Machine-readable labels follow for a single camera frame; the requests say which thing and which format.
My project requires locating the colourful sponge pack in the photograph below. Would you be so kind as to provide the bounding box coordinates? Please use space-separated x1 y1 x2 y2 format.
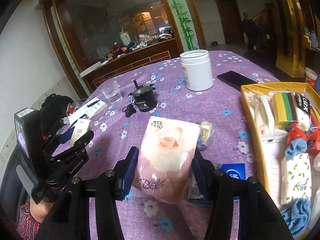
272 92 298 128

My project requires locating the yellow cardboard box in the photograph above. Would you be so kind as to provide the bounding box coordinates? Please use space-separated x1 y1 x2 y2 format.
240 82 319 239

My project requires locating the wooden glass cabinet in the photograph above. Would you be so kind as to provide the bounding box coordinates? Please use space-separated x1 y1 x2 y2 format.
39 0 206 98

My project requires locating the blue Vinda tissue pack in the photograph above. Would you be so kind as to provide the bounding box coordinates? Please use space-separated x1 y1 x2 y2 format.
187 163 247 201

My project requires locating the pink rose tissue pack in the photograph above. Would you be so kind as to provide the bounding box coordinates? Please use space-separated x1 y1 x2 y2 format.
133 116 201 204

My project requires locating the white cloth towel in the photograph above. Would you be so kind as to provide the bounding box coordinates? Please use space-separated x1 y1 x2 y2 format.
310 153 319 227

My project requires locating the person left hand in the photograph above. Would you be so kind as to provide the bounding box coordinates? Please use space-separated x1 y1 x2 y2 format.
30 198 54 224

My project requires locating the black smartphone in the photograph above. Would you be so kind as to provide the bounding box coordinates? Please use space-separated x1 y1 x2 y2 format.
217 71 257 91

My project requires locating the red white bucket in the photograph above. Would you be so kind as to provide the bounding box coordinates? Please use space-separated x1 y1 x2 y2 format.
305 67 317 88

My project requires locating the small gold blue packet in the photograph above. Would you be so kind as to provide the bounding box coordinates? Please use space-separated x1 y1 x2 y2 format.
197 121 213 151

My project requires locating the purple floral tablecloth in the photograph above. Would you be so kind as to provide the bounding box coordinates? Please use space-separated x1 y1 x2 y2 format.
49 49 281 240

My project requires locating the black snack packet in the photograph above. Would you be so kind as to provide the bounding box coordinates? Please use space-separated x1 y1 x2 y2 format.
295 93 311 132

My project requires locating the white notebook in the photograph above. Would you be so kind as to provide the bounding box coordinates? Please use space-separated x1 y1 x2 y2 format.
68 97 107 125

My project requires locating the black round device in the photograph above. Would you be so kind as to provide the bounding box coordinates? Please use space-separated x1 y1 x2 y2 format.
122 80 158 118

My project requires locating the lemon print tissue pack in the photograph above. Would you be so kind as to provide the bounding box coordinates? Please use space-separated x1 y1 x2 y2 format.
280 153 312 205

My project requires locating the blue cloth red bag bundle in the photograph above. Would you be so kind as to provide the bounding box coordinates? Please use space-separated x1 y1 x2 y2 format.
285 127 308 160

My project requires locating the black bag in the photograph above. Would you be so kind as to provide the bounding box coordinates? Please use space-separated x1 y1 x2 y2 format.
40 94 74 137

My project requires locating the blue towel cloth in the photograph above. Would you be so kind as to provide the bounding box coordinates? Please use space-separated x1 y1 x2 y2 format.
281 198 311 236

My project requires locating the white plastic jar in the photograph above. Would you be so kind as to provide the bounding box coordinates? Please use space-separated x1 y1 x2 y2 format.
180 49 213 92

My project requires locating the clear plastic cup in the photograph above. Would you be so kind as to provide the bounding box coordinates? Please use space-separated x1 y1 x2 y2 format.
101 80 123 105

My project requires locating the long white plastic packet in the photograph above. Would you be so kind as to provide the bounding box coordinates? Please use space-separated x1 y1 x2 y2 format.
246 93 288 144

